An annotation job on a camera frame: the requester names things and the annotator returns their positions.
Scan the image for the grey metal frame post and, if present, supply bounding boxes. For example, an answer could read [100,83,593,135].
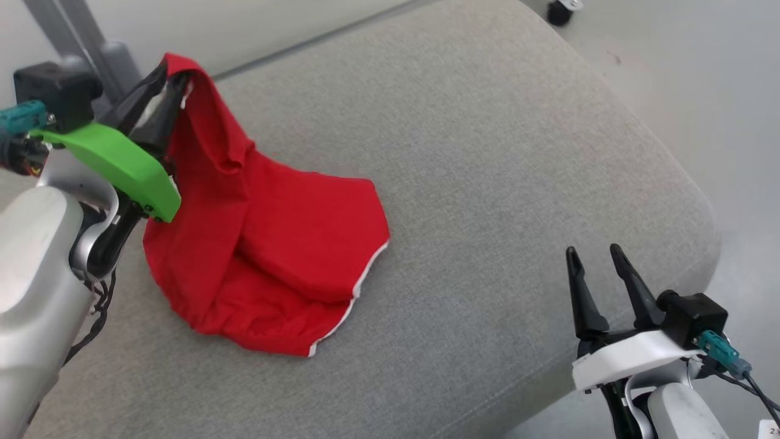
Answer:
[23,0,92,74]
[58,0,142,103]

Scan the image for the teal right camera connector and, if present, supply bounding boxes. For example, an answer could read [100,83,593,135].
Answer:
[697,330,753,380]

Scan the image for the teal left camera connector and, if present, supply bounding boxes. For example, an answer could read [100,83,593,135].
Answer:
[0,101,49,138]

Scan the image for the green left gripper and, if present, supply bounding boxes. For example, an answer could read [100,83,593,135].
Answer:
[29,60,196,223]

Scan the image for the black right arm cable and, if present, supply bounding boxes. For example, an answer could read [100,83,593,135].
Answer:
[701,360,780,427]

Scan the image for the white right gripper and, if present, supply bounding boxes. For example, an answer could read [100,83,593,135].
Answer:
[565,243,707,392]

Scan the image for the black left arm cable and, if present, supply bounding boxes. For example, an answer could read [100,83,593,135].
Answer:
[61,268,118,366]

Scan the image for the teal camera connector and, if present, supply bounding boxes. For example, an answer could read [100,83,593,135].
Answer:
[697,330,753,380]
[0,101,49,138]

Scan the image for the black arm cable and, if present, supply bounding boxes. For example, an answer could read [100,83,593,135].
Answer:
[61,268,118,366]
[701,360,780,427]

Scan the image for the red shorts with white trim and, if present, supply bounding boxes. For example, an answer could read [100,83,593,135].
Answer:
[142,53,391,358]

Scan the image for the black caster wheel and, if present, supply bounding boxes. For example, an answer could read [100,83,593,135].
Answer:
[547,0,584,26]

